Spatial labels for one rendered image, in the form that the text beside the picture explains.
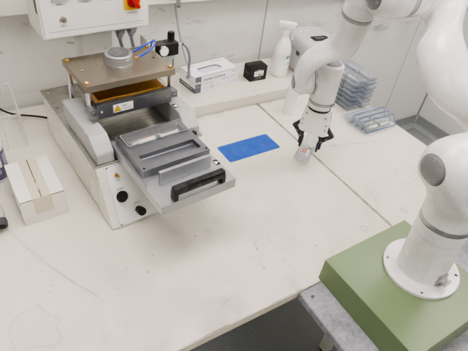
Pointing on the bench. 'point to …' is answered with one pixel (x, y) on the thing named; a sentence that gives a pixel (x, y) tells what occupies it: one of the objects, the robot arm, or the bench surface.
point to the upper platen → (125, 90)
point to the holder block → (164, 152)
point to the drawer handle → (197, 182)
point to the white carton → (208, 74)
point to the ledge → (235, 91)
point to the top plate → (118, 67)
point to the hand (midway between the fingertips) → (309, 143)
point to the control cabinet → (88, 21)
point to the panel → (137, 197)
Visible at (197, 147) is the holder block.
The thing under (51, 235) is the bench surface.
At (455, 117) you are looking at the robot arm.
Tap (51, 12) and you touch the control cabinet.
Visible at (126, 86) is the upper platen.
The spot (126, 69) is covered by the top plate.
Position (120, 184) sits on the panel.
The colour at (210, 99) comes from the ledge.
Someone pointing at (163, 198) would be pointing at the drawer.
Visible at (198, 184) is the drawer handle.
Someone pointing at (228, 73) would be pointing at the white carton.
